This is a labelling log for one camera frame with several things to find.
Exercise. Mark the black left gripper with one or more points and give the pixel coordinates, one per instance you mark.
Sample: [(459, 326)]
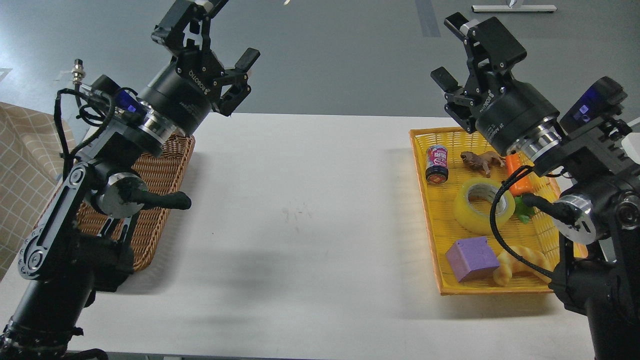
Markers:
[(183, 92)]

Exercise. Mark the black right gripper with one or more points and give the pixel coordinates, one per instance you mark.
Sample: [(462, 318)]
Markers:
[(488, 103)]

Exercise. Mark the yellow tape roll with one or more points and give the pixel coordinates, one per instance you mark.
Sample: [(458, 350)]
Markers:
[(478, 221)]

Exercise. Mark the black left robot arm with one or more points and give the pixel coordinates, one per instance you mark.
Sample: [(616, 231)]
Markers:
[(82, 243)]

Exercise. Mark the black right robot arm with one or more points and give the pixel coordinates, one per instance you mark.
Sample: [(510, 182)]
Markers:
[(597, 274)]

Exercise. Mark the white stand base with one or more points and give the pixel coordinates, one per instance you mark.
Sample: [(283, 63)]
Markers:
[(514, 6)]

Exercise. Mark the brown toy lion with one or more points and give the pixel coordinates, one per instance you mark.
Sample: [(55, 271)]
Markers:
[(482, 162)]

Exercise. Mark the yellow plastic basket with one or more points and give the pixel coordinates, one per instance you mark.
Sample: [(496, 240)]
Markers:
[(443, 230)]

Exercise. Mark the small drink can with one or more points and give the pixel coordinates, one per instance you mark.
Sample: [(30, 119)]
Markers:
[(436, 164)]

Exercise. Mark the orange toy carrot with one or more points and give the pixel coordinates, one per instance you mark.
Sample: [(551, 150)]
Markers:
[(523, 186)]

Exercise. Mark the brown wicker basket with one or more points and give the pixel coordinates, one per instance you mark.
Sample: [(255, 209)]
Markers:
[(163, 175)]

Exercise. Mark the purple foam cube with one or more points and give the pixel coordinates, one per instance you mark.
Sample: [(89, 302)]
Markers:
[(472, 259)]

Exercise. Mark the toy croissant bread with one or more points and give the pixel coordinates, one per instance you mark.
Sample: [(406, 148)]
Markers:
[(509, 265)]

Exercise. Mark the beige checkered cloth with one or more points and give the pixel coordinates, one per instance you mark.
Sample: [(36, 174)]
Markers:
[(30, 167)]

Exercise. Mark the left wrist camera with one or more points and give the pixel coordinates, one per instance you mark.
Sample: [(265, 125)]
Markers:
[(123, 99)]

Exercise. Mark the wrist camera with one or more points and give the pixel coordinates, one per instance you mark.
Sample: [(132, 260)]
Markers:
[(603, 98), (123, 99)]

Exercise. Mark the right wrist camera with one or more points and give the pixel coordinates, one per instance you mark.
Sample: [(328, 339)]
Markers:
[(603, 98)]

